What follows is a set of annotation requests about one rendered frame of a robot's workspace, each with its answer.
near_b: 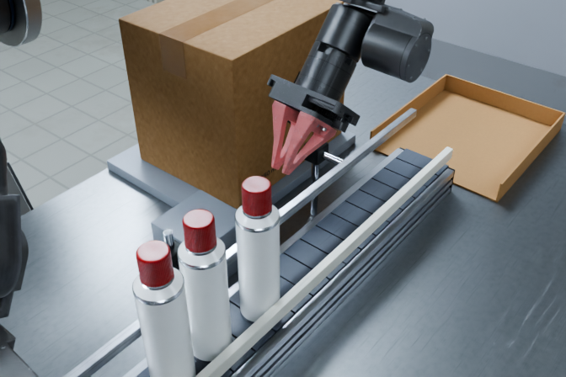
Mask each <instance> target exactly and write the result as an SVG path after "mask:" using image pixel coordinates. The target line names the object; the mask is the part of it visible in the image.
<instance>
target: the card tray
mask: <svg viewBox="0 0 566 377"><path fill-rule="evenodd" d="M411 108H412V109H417V114H416V117H415V118H414V119H412V120H411V121H410V122H408V123H407V124H406V125H405V126H404V127H403V128H402V129H400V130H399V131H398V132H396V133H395V134H394V135H392V136H391V137H390V138H389V139H387V140H386V141H385V142H383V143H382V144H381V145H380V146H379V147H378V148H377V149H375V150H374V151H377V152H379V153H381V154H383V155H385V156H389V155H390V154H392V153H393V152H394V151H395V150H397V149H398V148H400V147H402V148H403V149H406V148H407V149H409V150H411V151H415V152H417V153H419V154H421V155H424V156H426V157H429V158H432V159H434V158H435V157H436V156H438V155H439V154H440V153H441V152H442V151H443V150H444V149H445V148H446V147H447V146H448V147H450V148H452V149H453V152H452V156H451V159H450V160H449V161H448V162H447V163H446V165H448V166H449V167H450V168H453V169H455V174H454V178H453V183H452V184H455V185H456V186H458V187H461V188H463V189H466V190H468V191H471V192H473V193H475V194H478V195H480V196H483V197H484V198H487V199H490V200H493V201H494V202H496V203H498V202H499V201H500V199H501V198H502V197H503V196H504V195H505V194H506V192H507V191H508V190H509V189H510V188H511V186H512V185H513V184H514V183H515V182H516V181H517V179H518V178H519V177H520V176H521V175H522V173H523V172H524V171H525V170H526V169H527V168H528V167H529V166H530V165H531V164H532V163H533V161H534V160H535V159H536V158H537V157H538V155H539V154H540V153H541V152H542V151H543V150H544V148H545V147H546V146H547V145H548V144H549V142H550V141H551V140H552V139H553V138H554V137H555V135H556V134H557V133H558V132H559V131H560V130H561V128H562V124H563V120H564V116H565V114H566V113H564V112H562V111H559V110H556V109H552V108H549V107H546V106H543V105H540V104H536V103H533V102H531V101H528V100H525V99H523V98H518V97H516V96H513V95H510V94H507V93H502V92H500V91H497V90H494V89H492V88H487V87H485V86H482V85H479V84H476V83H474V82H469V81H466V80H463V79H461V78H458V77H454V76H451V75H448V74H445V75H444V76H443V77H441V78H440V79H439V80H437V81H436V82H434V83H433V84H432V85H430V86H429V87H428V88H426V89H425V90H424V91H423V92H422V93H420V94H419V95H417V96H416V97H415V98H413V99H412V100H411V101H409V102H408V103H407V104H405V105H404V106H403V107H402V108H401V109H399V110H398V111H396V112H395V113H394V114H392V115H391V116H389V117H388V118H387V119H385V120H384V121H383V122H381V123H380V124H379V125H378V126H377V127H375V128H374V129H373V130H371V134H370V139H371V138H372V137H374V136H375V135H377V134H378V133H379V132H380V131H382V130H383V129H385V128H386V127H387V126H388V125H390V124H391V123H392V122H393V121H394V120H396V119H397V118H398V117H400V116H401V115H402V114H404V113H405V112H406V111H408V110H409V109H411Z"/></svg>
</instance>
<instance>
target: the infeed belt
mask: <svg viewBox="0 0 566 377"><path fill-rule="evenodd" d="M432 160H433V159H432V158H429V157H426V156H424V155H421V154H419V153H417V152H415V151H411V150H409V149H407V148H406V149H405V150H404V151H402V152H401V153H400V154H399V155H398V156H397V157H396V158H394V159H393V160H392V161H390V162H389V163H388V164H387V165H386V166H385V167H384V168H383V169H382V170H380V171H379V172H378V173H377V174H376V175H374V176H373V177H372V178H371V179H369V180H368V181H367V182H366V183H365V184H363V185H362V186H361V187H360V188H359V189H357V190H356V191H355V192H354V193H353V194H352V195H351V196H350V197H349V198H347V199H346V200H345V201H344V202H342V203H341V204H340V205H339V206H338V207H336V208H335V209H334V210H333V211H331V213H329V214H328V215H327V216H325V217H324V218H323V219H322V220H321V221H319V222H318V223H317V224H316V225H315V226H314V227H313V228H312V229H311V230H309V231H308V232H307V233H306V234H304V235H303V236H302V237H301V238H300V239H298V240H297V241H296V242H295V243H293V244H292V245H291V246H290V247H289V248H287V249H286V250H285V251H284V253H282V254H281V255H280V297H281V298H282V297H283V296H284V295H285V294H286V293H287V292H288V291H289V290H290V289H292V288H293V287H294V286H295V285H296V284H297V283H298V282H299V281H300V280H302V279H303V278H304V277H305V276H306V275H307V274H308V273H309V272H311V271H312V270H313V269H314V268H315V267H316V266H317V265H318V264H319V263H320V262H322V261H323V260H324V259H325V258H326V257H327V256H328V255H329V254H330V253H331V252H332V251H333V250H334V249H335V248H336V247H337V246H338V245H340V244H341V243H342V242H343V241H344V240H345V239H346V238H347V237H348V236H350V235H351V234H352V233H353V232H354V231H355V230H356V229H357V228H358V227H360V226H361V225H362V224H363V223H364V222H365V221H366V220H367V219H368V218H370V217H371V216H372V215H373V214H374V213H375V212H376V211H377V210H378V209H380V208H381V207H382V206H383V205H384V204H385V203H386V202H387V201H388V200H389V199H390V198H391V197H392V196H393V195H394V194H395V193H396V192H397V191H399V190H400V189H401V188H402V187H403V186H404V185H405V184H406V183H408V182H409V181H410V180H411V179H412V178H413V177H414V176H415V175H416V174H417V173H419V172H420V171H421V170H422V169H423V168H424V167H425V166H426V165H427V164H429V163H430V162H431V161H432ZM448 167H449V166H448V165H446V164H445V165H444V166H443V167H442V168H441V169H440V170H439V171H438V172H437V173H435V174H434V175H433V176H432V177H431V178H430V179H429V180H428V181H427V182H426V183H425V184H424V185H423V186H422V187H421V188H419V189H418V190H417V191H416V192H415V193H414V194H413V195H412V196H411V197H410V198H409V199H408V200H407V201H406V202H405V203H403V204H402V205H401V206H400V207H399V208H398V209H397V210H396V211H395V212H394V213H393V214H392V215H391V216H390V217H389V218H387V219H386V220H385V221H384V222H383V223H382V224H381V225H380V226H379V227H378V228H377V229H376V230H375V231H374V232H373V233H371V234H370V235H369V236H368V237H367V238H366V239H365V240H364V241H363V242H362V243H361V244H360V245H359V246H358V247H357V248H356V249H355V250H354V251H353V252H352V253H351V254H350V255H349V256H348V257H347V258H346V259H345V260H344V261H343V262H342V263H340V264H339V265H338V266H337V267H336V268H335V269H334V270H333V271H332V272H331V273H330V274H329V275H328V276H327V277H326V278H325V279H323V280H322V281H321V282H320V283H319V284H318V285H317V286H316V287H315V288H314V289H313V290H312V291H311V292H310V293H309V294H307V295H306V296H305V297H304V298H303V299H302V300H301V301H300V302H299V303H298V304H297V305H296V306H295V307H294V308H293V309H291V310H290V311H289V312H288V313H287V314H286V315H285V316H284V317H283V318H282V319H281V320H280V321H279V322H278V323H276V324H275V325H274V326H273V327H272V328H271V329H270V330H269V331H268V332H267V333H266V334H265V335H264V336H263V337H262V338H260V339H259V340H258V341H257V342H256V343H255V344H254V345H253V346H252V347H251V348H250V349H249V350H248V351H247V352H246V353H245V354H244V355H243V356H242V357H241V358H240V359H239V360H238V361H237V362H236V363H235V364H234V365H233V366H232V367H231V368H230V369H228V370H227V371H226V372H225V373H224V374H223V375H222V376H221V377H231V376H232V375H233V374H234V373H235V372H236V371H237V370H238V369H239V368H241V367H242V366H243V365H244V364H245V363H246V362H247V361H248V360H249V359H250V358H251V357H252V356H253V355H254V354H255V353H256V352H257V351H258V350H259V349H260V348H261V347H263V346H264V345H265V344H266V343H267V342H268V341H269V340H270V339H271V338H272V337H273V336H274V335H275V334H276V333H277V332H278V331H279V330H280V329H281V328H282V327H283V326H284V325H285V324H286V323H287V322H288V321H289V320H290V319H291V318H292V317H293V316H294V315H295V314H296V313H297V312H298V311H299V310H300V309H301V308H302V307H303V306H305V305H306V304H307V303H308V302H309V301H310V300H311V299H312V298H313V297H314V296H315V295H316V294H317V293H318V292H319V291H320V290H321V289H322V288H323V287H324V286H325V285H326V284H328V283H329V282H330V281H331V280H332V279H333V278H334V277H335V276H336V275H337V274H338V273H339V272H340V271H341V270H342V269H343V268H344V267H345V266H346V265H347V264H348V263H350V262H351V261H352V260H353V259H354V258H355V257H356V256H357V255H358V254H359V253H360V252H361V251H362V250H363V249H364V248H365V247H366V246H367V245H368V244H369V243H370V242H372V241H373V240H374V239H375V238H376V237H377V236H378V235H379V234H380V233H381V232H382V231H383V230H384V229H385V228H386V227H387V226H388V225H389V224H390V223H391V222H393V221H394V220H395V219H396V218H397V217H398V216H399V215H400V214H401V213H402V212H403V211H404V210H405V209H406V208H407V207H408V206H409V205H410V204H411V203H412V202H413V201H415V200H416V199H417V198H418V197H419V196H420V195H421V194H422V193H423V192H424V191H425V190H426V189H427V188H428V187H429V186H430V185H431V184H432V183H433V182H434V181H435V180H436V179H437V178H438V177H439V176H440V175H441V174H442V173H443V172H444V171H445V170H446V169H447V168H448ZM229 302H230V314H231V326H232V342H234V341H235V340H236V339H237V338H238V337H239V336H240V335H241V334H243V333H244V332H245V331H246V330H247V329H248V328H249V327H250V326H251V325H253V324H250V323H248V322H247V321H245V320H244V319H243V317H242V315H241V313H240V297H239V290H238V291H237V292H236V293H235V294H233V295H232V296H231V297H230V298H229ZM207 365H208V364H203V363H201V362H199V361H197V360H196V359H195V371H196V375H197V374H198V373H199V372H200V371H201V370H203V369H204V368H205V367H206V366H207Z"/></svg>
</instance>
